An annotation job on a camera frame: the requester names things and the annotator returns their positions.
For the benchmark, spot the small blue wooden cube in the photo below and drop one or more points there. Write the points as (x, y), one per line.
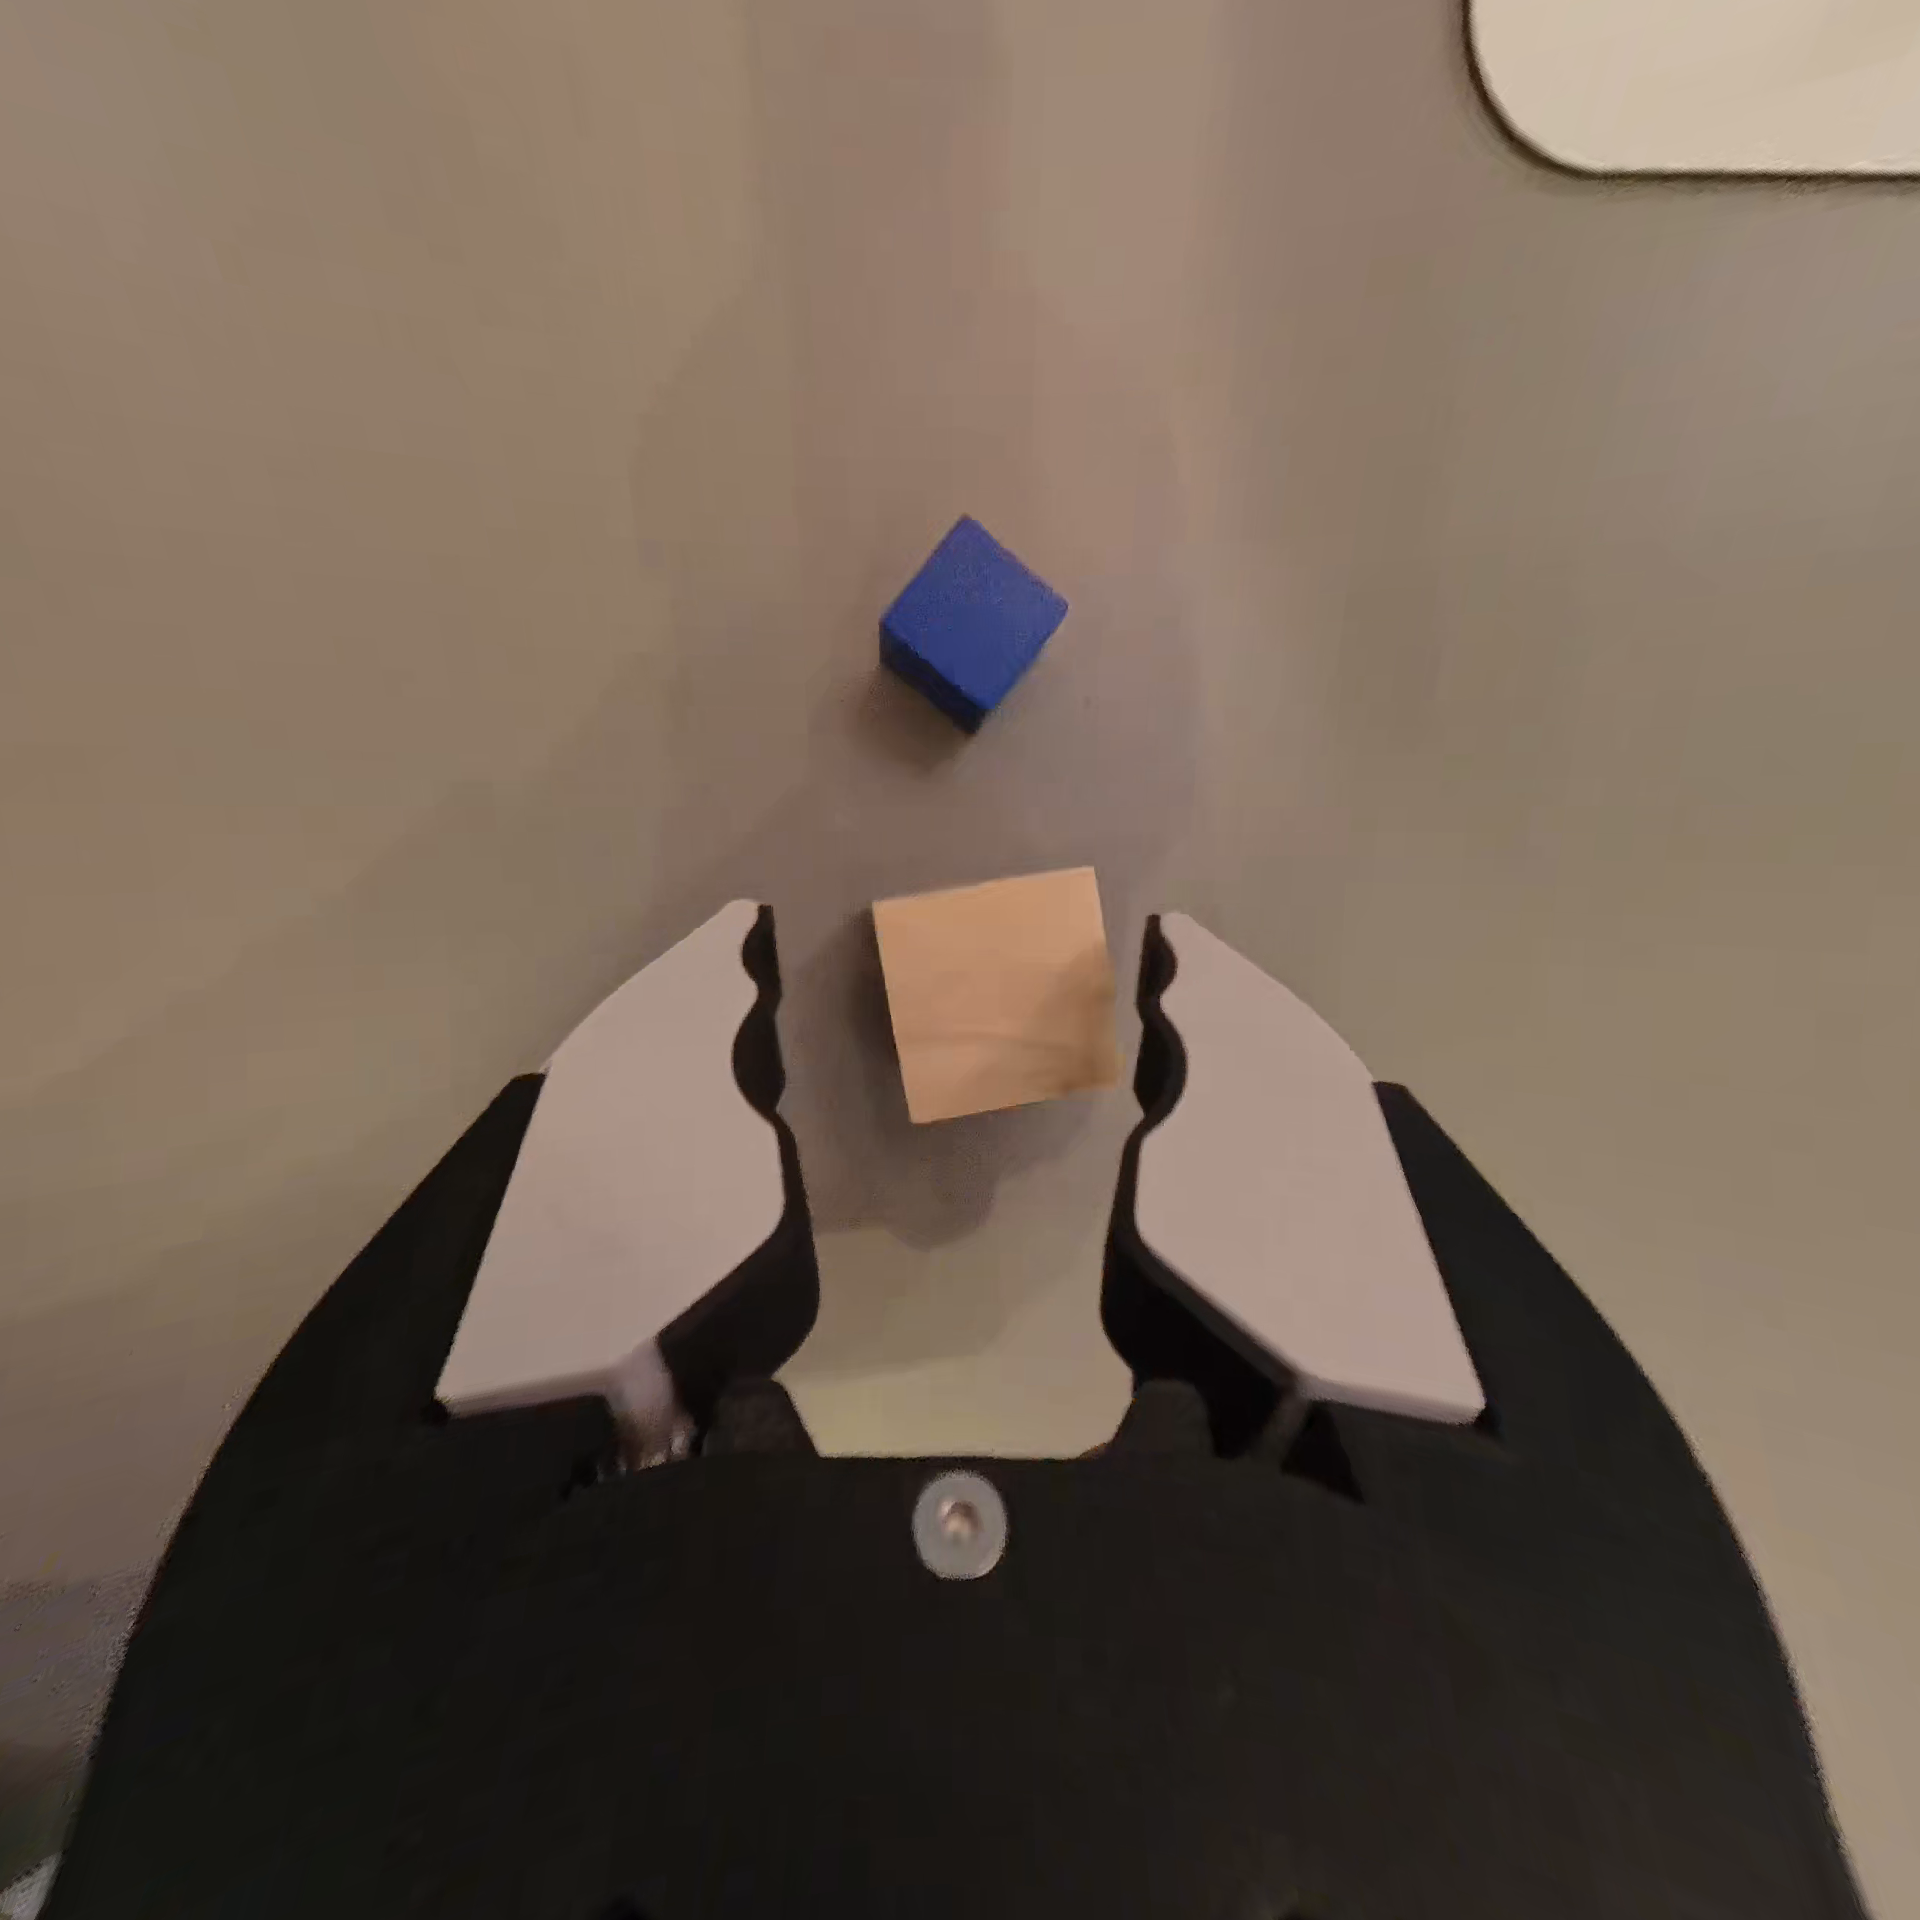
(975, 623)

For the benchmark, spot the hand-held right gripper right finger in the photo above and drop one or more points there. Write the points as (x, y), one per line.
(1290, 1215)

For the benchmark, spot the medium plain wooden cube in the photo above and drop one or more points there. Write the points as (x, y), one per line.
(990, 990)

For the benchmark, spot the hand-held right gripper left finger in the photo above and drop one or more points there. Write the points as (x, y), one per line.
(629, 1201)

